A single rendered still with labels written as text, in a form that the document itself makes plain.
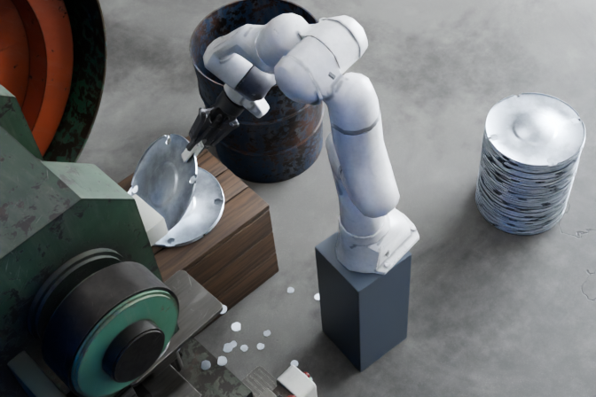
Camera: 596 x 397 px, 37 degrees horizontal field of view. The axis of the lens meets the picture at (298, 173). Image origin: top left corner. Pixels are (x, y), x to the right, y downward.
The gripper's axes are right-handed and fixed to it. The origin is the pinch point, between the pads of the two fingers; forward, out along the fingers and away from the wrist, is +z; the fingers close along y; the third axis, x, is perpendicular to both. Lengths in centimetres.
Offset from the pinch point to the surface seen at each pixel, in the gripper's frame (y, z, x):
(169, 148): 0.1, 7.1, -8.0
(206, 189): -15.4, 13.5, -2.4
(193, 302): 25, -5, 59
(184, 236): -7.8, 21.2, 10.9
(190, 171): -0.1, 3.6, 4.5
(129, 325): 74, -39, 97
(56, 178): 85, -46, 80
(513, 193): -89, -36, 25
